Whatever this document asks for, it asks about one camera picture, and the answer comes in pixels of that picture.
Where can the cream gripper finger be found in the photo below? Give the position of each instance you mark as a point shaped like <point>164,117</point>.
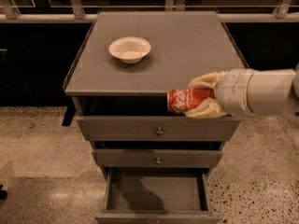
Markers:
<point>208,81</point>
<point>209,109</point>

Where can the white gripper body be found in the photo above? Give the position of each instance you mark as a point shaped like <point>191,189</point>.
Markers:
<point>234,91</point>

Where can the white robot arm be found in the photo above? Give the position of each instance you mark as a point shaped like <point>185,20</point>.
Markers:
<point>275,93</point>

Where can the brass top drawer knob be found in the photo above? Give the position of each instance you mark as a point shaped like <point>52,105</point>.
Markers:
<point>159,131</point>

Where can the grey drawer cabinet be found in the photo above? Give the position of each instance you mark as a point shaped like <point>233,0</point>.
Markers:
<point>183,46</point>

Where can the grey bottom drawer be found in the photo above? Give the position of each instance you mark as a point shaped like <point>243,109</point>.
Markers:
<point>156,196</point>

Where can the grey drawer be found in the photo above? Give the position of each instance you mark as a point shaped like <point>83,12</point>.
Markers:
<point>156,196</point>
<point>114,128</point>
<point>166,158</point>

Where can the grey middle drawer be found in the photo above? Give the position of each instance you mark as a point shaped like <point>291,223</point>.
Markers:
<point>166,158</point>

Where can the grey top drawer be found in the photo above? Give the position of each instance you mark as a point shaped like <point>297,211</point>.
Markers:
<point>114,128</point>

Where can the white paper bowl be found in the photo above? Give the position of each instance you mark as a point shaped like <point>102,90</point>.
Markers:
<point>130,49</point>

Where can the metal window railing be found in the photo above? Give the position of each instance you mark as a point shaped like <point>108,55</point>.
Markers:
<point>87,10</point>

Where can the black shoe tip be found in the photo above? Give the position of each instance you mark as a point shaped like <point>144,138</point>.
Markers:
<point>3,193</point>

